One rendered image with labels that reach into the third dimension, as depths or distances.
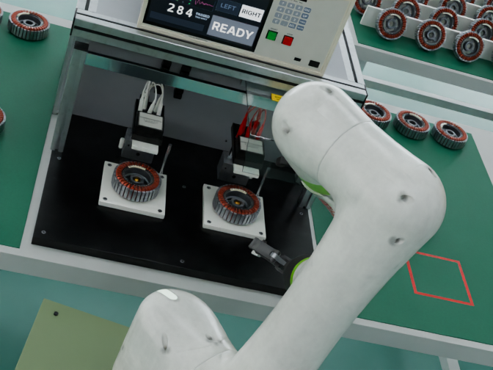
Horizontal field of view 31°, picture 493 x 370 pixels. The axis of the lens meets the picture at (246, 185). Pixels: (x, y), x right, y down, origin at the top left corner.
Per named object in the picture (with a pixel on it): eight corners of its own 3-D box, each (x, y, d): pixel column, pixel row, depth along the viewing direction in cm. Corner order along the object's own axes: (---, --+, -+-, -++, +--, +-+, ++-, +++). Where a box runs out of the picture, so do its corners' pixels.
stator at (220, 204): (257, 230, 207) (263, 219, 205) (211, 220, 205) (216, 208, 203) (255, 200, 216) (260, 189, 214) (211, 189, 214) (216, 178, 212)
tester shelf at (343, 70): (360, 111, 207) (368, 95, 204) (69, 35, 192) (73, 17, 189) (337, 21, 241) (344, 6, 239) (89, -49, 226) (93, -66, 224)
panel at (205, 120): (305, 169, 236) (348, 76, 218) (56, 110, 221) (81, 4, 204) (305, 167, 236) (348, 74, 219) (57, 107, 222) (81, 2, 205)
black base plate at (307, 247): (317, 303, 200) (320, 296, 198) (30, 244, 186) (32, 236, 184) (298, 175, 237) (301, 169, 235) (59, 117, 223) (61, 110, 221)
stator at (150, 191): (160, 206, 203) (164, 194, 201) (111, 200, 199) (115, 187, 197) (155, 175, 211) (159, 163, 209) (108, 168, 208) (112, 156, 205)
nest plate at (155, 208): (163, 219, 202) (164, 215, 201) (97, 205, 198) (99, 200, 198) (165, 178, 214) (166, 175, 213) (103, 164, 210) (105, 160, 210)
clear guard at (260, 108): (349, 197, 190) (359, 176, 186) (241, 172, 184) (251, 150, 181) (331, 112, 215) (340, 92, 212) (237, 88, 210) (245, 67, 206)
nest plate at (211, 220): (264, 241, 207) (265, 237, 206) (202, 227, 204) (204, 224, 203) (261, 200, 219) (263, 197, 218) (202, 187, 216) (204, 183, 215)
